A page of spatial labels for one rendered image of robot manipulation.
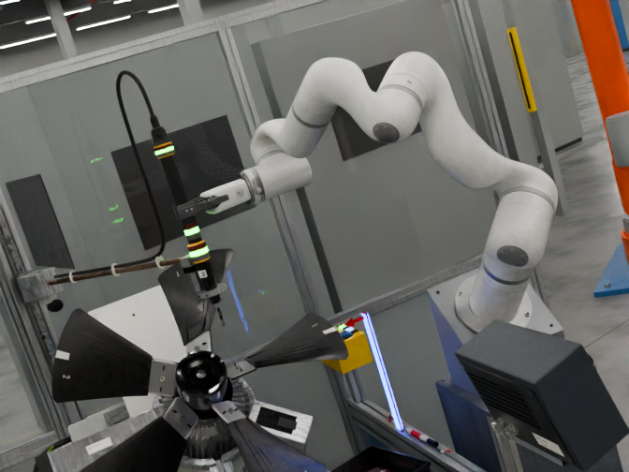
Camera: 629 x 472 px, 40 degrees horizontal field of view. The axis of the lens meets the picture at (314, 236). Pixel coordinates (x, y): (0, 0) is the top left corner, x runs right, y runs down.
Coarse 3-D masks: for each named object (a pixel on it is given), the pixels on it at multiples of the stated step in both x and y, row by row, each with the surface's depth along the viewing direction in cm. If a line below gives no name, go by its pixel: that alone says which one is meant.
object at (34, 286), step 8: (24, 272) 240; (32, 272) 241; (40, 272) 235; (48, 272) 235; (56, 272) 237; (24, 280) 235; (32, 280) 233; (40, 280) 232; (48, 280) 234; (24, 288) 236; (32, 288) 234; (40, 288) 232; (48, 288) 234; (56, 288) 236; (24, 296) 237; (32, 296) 235; (40, 296) 233; (48, 296) 234
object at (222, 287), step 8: (184, 264) 202; (192, 264) 202; (184, 272) 202; (192, 272) 201; (192, 280) 203; (200, 288) 202; (216, 288) 200; (224, 288) 201; (200, 296) 200; (208, 296) 199
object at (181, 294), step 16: (224, 256) 216; (224, 272) 213; (176, 288) 219; (192, 288) 216; (176, 304) 218; (192, 304) 213; (208, 304) 210; (176, 320) 216; (192, 320) 212; (208, 320) 208; (192, 336) 210
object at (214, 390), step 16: (192, 352) 200; (208, 352) 200; (176, 368) 198; (192, 368) 198; (208, 368) 199; (224, 368) 198; (176, 384) 197; (192, 384) 196; (208, 384) 196; (224, 384) 197; (192, 400) 196; (208, 400) 196; (224, 400) 205; (208, 416) 203
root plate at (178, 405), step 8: (176, 400) 197; (168, 408) 195; (176, 408) 197; (184, 408) 199; (168, 416) 195; (176, 416) 197; (184, 416) 199; (192, 416) 200; (176, 424) 197; (184, 424) 199; (192, 424) 200; (184, 432) 198
